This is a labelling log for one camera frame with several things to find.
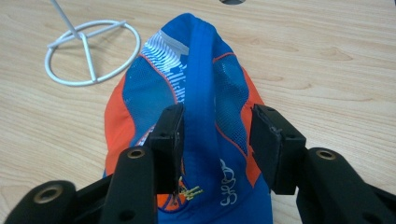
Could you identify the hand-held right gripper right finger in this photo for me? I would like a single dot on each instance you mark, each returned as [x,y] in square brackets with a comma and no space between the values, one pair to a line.
[280,149]

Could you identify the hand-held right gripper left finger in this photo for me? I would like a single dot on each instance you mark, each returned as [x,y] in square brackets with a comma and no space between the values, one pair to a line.
[165,146]

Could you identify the blue and orange cap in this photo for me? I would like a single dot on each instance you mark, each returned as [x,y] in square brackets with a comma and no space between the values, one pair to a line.
[199,93]

